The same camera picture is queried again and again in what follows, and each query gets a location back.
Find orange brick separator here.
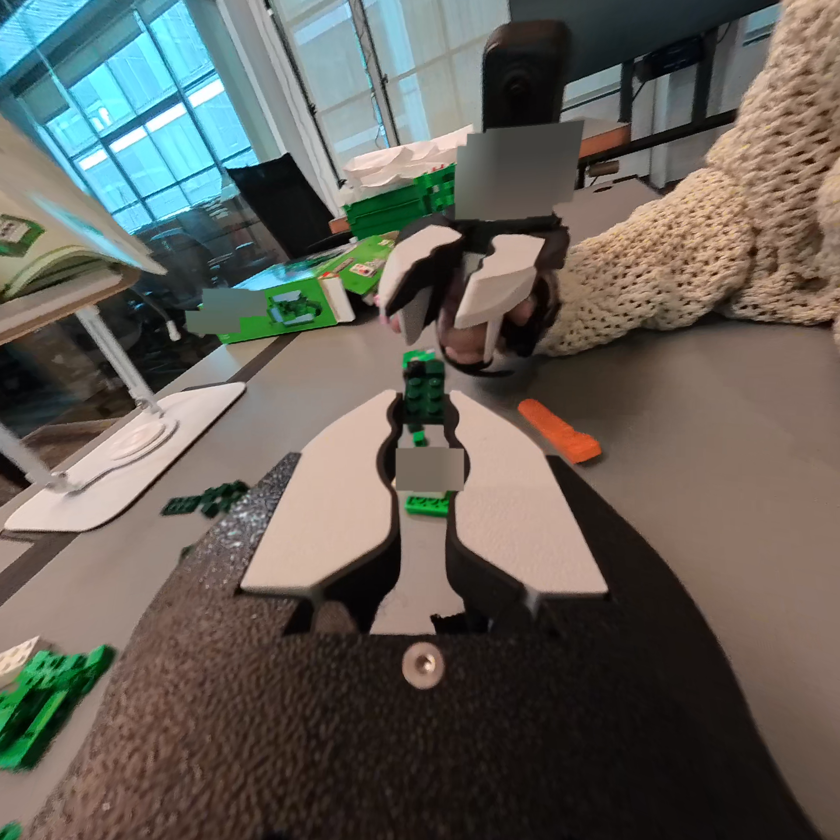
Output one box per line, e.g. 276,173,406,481
515,397,603,466

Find dark monitor screen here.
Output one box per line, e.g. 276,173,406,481
506,0,788,82

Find green lego box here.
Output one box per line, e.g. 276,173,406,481
184,233,397,346

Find green bin with white bags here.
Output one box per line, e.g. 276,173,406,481
340,126,462,241

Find dark green lego brick stack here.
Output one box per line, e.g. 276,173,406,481
399,347,451,448

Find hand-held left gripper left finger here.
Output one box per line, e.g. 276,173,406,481
241,389,403,605

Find pile of bright green lego pieces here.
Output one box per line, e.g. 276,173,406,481
0,636,118,771

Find lego instruction booklet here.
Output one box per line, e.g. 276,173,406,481
0,112,168,345

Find white round-cornered base plate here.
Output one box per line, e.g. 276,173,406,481
0,300,249,534

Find scattered dark green lego pieces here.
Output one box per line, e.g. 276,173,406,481
159,479,252,517

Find person's right forearm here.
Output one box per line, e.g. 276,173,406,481
539,0,840,359

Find green lego base, tan brick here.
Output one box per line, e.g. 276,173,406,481
393,447,468,518

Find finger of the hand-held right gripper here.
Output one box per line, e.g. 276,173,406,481
453,234,547,330
380,224,464,345

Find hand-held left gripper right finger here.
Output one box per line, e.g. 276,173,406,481
443,389,609,607

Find black monitor stand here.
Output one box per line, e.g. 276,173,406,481
617,46,739,165

